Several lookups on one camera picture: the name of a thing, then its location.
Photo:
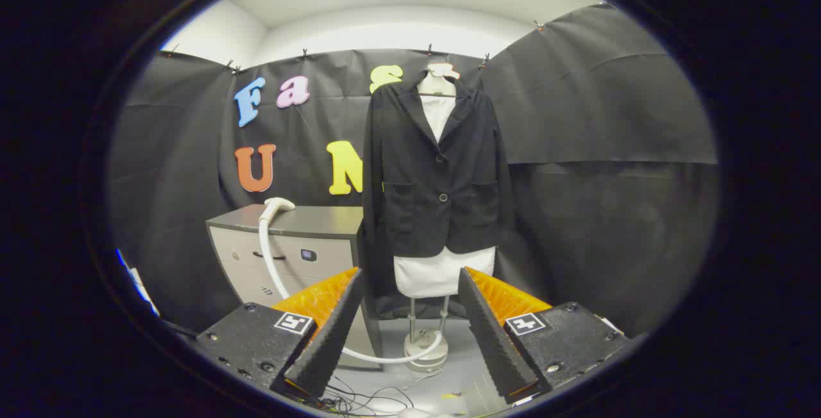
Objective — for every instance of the white mannequin torso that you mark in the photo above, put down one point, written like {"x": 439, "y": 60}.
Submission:
{"x": 442, "y": 274}

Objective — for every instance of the black jacket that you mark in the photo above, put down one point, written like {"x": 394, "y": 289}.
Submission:
{"x": 417, "y": 174}

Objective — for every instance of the black backdrop cloth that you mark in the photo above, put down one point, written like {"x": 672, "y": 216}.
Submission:
{"x": 609, "y": 117}

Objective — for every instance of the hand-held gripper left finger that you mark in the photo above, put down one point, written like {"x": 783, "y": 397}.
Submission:
{"x": 330, "y": 341}

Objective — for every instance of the grey drawer cabinet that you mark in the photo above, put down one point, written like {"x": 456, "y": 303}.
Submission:
{"x": 321, "y": 219}

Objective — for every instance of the blue and white strip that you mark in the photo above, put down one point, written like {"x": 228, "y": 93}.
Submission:
{"x": 138, "y": 283}

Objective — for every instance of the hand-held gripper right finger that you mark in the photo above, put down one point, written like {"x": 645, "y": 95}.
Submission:
{"x": 490, "y": 341}

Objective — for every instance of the metal mannequin stand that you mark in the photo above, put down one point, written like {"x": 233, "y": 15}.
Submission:
{"x": 423, "y": 342}

